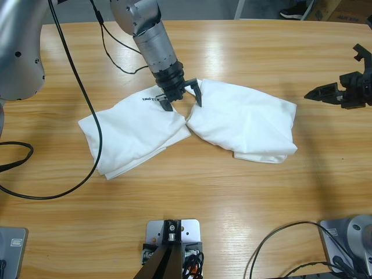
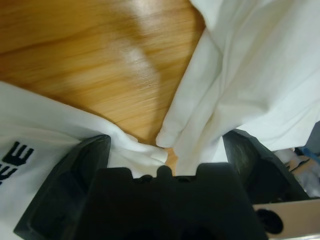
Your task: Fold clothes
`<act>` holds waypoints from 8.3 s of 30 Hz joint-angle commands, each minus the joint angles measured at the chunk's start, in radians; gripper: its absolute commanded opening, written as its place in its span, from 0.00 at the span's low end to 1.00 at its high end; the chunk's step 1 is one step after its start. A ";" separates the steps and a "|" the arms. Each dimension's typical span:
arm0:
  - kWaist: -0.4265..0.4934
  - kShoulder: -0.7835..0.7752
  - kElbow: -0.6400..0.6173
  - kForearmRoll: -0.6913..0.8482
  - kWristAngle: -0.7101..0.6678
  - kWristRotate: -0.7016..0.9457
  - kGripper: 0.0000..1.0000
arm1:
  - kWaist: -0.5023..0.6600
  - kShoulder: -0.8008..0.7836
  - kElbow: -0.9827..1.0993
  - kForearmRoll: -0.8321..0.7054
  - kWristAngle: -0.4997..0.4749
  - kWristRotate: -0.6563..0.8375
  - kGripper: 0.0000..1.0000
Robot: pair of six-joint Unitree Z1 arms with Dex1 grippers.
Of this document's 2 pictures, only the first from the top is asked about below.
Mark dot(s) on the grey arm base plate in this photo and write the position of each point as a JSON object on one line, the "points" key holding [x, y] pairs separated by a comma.
{"points": [[343, 244], [11, 253]]}

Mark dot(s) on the black white shoe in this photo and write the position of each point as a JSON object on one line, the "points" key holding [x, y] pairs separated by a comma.
{"points": [[293, 10]]}

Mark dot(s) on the brown cardboard box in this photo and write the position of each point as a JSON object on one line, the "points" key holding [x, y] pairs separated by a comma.
{"points": [[343, 9]]}

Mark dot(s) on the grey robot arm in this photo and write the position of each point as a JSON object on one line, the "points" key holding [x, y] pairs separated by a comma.
{"points": [[148, 32]]}

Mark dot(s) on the white Unitree T-shirt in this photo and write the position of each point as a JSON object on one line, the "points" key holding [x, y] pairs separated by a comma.
{"points": [[244, 122], [133, 131]]}

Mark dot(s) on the white metal post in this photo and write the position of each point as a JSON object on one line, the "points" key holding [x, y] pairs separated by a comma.
{"points": [[239, 9]]}

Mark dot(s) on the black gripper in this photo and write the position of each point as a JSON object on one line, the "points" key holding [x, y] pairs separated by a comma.
{"points": [[171, 81], [356, 90]]}

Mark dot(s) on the white block with dark post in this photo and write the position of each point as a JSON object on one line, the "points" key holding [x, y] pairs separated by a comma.
{"points": [[172, 250]]}

